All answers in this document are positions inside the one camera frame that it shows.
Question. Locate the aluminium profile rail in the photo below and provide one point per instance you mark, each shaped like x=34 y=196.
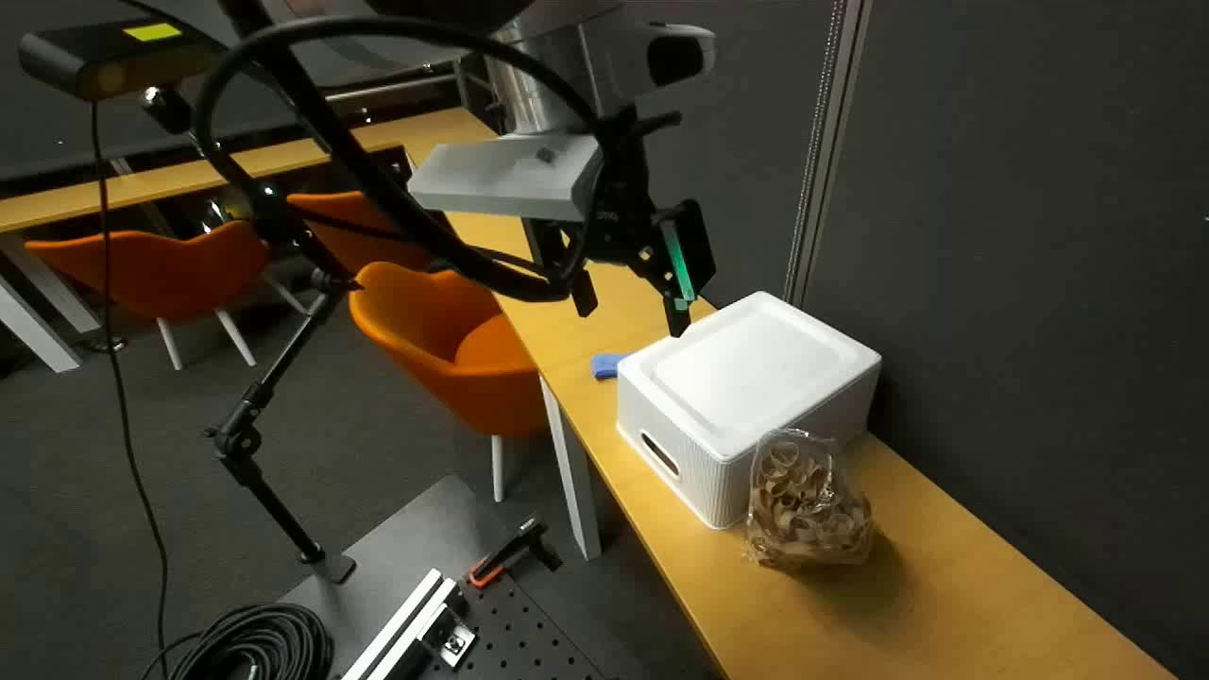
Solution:
x=398 y=626

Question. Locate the white table leg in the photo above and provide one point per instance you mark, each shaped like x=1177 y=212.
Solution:
x=568 y=465

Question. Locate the black camera with yellow label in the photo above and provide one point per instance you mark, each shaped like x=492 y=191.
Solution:
x=98 y=57

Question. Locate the blue sponge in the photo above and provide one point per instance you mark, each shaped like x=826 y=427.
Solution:
x=605 y=368

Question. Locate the black articulated camera stand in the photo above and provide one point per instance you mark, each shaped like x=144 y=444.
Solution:
x=238 y=439

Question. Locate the clear rubber band bag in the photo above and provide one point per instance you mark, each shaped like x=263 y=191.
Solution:
x=804 y=504

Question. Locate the black mounting bracket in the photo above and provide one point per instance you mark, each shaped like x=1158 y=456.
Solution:
x=451 y=639

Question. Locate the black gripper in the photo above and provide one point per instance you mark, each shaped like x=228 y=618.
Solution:
x=624 y=191

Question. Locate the white foam box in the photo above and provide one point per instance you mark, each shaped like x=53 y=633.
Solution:
x=741 y=364

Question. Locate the long wooden desk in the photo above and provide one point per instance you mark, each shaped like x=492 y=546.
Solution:
x=126 y=191

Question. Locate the black perforated breadboard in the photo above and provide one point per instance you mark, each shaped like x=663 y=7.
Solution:
x=531 y=643

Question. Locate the orange shell chair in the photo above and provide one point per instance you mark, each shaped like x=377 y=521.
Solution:
x=343 y=222
x=152 y=270
x=429 y=343

